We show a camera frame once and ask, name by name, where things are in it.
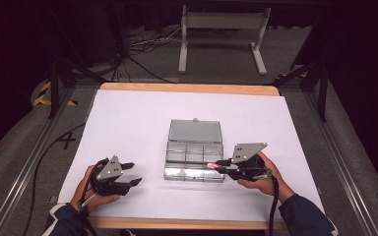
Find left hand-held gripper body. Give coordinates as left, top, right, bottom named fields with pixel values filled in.
left=90, top=155, right=131, bottom=197

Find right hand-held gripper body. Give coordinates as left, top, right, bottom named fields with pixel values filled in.
left=225, top=142, right=274, bottom=182

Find small colourful pieces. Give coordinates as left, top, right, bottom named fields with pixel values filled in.
left=166, top=147, right=223, bottom=157

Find transparent grey compartment box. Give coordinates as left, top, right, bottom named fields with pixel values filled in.
left=162, top=118, right=225, bottom=183

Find person's left hand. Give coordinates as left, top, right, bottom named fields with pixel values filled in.
left=70, top=164, right=121, bottom=213

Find person's right hand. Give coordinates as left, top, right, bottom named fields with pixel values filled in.
left=236, top=152, right=289, bottom=198

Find white paper sheet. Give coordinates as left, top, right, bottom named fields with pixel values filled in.
left=57, top=88, right=325, bottom=223

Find black metal stand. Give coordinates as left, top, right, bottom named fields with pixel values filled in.
left=47, top=57, right=107, bottom=120
left=275, top=58, right=329, bottom=123

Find left hand-held gripper cable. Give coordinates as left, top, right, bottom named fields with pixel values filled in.
left=78, top=158, right=110, bottom=236

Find hand-held gripper cable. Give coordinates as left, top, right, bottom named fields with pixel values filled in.
left=78, top=158, right=110, bottom=236
left=267, top=175, right=281, bottom=236

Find right hand-held gripper cable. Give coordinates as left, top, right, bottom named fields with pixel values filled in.
left=267, top=175, right=281, bottom=236

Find black floor cable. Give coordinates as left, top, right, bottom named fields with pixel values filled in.
left=22, top=122, right=87, bottom=236

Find aluminium floor rail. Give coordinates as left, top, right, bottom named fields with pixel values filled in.
left=303, top=91, right=378, bottom=236
left=0, top=88, right=75, bottom=236

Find bundle of floor cables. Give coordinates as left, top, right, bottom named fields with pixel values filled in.
left=111, top=28, right=183, bottom=85

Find white metal stand frame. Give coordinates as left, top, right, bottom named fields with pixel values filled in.
left=177, top=4, right=273, bottom=76

